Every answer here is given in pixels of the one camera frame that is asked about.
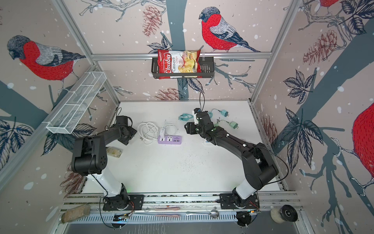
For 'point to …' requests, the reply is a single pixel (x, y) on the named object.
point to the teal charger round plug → (224, 112)
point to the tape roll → (285, 213)
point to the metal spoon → (214, 213)
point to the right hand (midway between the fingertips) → (188, 125)
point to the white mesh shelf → (69, 114)
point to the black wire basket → (207, 69)
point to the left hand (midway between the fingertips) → (134, 131)
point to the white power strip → (205, 142)
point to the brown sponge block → (76, 213)
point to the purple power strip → (170, 140)
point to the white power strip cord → (149, 131)
